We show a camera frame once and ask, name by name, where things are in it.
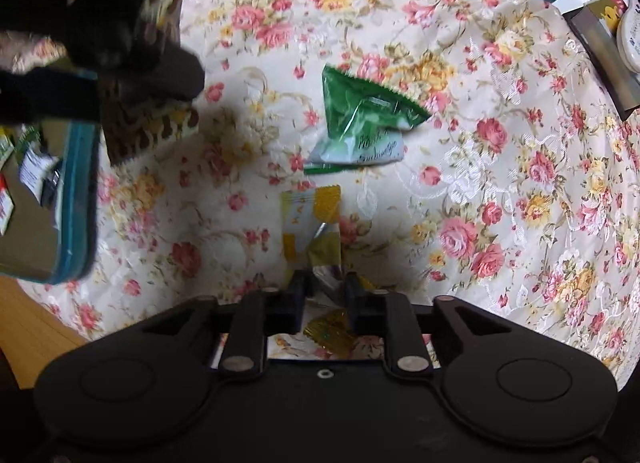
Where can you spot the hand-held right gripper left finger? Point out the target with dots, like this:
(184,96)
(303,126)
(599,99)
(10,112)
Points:
(295,300)

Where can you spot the white labelled packet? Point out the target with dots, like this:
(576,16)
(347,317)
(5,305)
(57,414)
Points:
(39,175)

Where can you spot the orange gold wrapped candy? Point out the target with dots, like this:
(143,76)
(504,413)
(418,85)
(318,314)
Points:
(330,333)

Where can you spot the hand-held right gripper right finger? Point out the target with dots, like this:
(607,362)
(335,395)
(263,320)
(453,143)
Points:
(356,303)

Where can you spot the red white packet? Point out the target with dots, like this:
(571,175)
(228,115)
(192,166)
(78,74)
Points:
(5,203)

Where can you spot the yellow card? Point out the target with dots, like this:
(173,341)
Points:
(607,10)

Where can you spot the floral tablecloth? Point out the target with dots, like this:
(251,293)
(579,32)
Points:
(450,193)

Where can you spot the dark grey box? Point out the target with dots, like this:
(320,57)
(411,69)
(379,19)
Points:
(600,68)

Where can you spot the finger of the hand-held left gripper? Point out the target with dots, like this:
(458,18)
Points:
(170,70)
(45,95)

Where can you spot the yellow white snack packet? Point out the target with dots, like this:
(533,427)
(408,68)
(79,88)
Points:
(305,223)

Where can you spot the green white snack packet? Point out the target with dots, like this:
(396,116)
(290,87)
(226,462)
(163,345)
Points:
(360,118)

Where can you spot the white round container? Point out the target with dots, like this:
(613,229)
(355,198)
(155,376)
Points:
(631,38)

